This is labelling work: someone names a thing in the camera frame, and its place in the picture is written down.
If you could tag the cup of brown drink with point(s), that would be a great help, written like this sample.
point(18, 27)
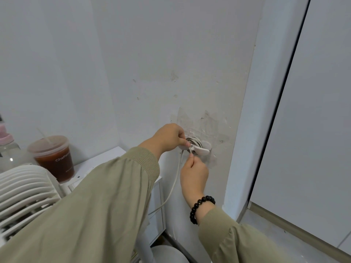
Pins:
point(53, 158)

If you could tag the person's left forearm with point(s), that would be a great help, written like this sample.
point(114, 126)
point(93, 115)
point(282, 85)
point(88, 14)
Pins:
point(82, 216)

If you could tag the white fan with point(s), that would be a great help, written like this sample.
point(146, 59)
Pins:
point(22, 194)

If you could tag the person's right forearm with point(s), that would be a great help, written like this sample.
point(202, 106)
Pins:
point(238, 238)

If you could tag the person's left hand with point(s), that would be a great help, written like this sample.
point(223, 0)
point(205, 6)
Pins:
point(170, 138)

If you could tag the white nightstand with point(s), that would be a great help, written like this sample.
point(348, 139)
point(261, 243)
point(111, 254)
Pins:
point(107, 158)

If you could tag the clear bottle with pink cap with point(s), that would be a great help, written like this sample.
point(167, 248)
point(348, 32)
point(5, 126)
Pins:
point(11, 153)

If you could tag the white wall hook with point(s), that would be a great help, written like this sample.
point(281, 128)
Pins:
point(204, 150)

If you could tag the person's right hand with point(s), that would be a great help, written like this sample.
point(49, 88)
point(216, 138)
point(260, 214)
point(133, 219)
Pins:
point(194, 180)

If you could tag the white wardrobe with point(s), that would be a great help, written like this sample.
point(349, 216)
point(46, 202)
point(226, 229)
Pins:
point(307, 120)

